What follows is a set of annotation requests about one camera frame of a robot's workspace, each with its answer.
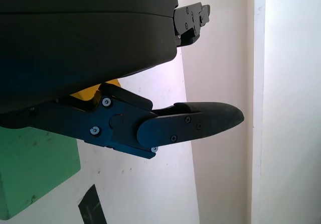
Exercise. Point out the black tape patch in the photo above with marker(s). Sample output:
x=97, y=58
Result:
x=91, y=206

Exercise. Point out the yellow wooden block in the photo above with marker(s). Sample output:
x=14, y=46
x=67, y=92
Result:
x=84, y=95

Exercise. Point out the green wooden block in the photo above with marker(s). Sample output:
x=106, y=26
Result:
x=35, y=168

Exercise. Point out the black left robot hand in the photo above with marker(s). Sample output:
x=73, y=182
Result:
x=75, y=45

